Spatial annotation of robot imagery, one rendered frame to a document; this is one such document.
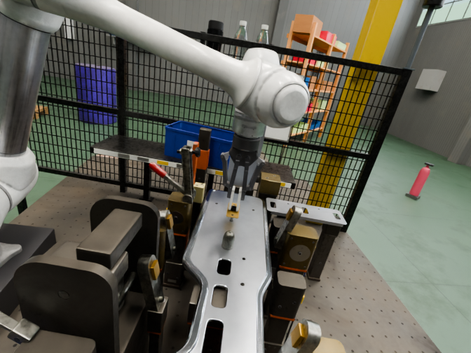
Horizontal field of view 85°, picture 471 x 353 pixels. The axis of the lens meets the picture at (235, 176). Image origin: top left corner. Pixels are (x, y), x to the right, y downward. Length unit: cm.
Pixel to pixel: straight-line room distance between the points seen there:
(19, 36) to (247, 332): 84
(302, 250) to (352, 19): 1103
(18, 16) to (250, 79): 57
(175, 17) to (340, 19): 582
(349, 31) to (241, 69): 1104
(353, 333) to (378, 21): 120
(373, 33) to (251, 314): 118
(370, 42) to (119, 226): 121
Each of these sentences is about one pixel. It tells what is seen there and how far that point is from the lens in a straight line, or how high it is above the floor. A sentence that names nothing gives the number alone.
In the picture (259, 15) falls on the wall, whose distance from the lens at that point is 1053.
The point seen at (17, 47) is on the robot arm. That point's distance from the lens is 88.
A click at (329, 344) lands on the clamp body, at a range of 54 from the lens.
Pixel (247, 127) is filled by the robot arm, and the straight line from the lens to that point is 66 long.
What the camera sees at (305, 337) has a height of 109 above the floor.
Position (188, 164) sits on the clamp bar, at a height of 117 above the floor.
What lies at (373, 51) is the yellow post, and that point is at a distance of 136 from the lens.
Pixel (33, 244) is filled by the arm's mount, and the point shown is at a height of 81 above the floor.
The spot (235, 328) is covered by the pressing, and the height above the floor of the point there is 100.
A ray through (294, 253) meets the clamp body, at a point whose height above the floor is 98.
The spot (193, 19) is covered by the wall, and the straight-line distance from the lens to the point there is 1039.
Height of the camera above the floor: 145
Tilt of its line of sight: 23 degrees down
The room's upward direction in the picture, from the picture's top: 10 degrees clockwise
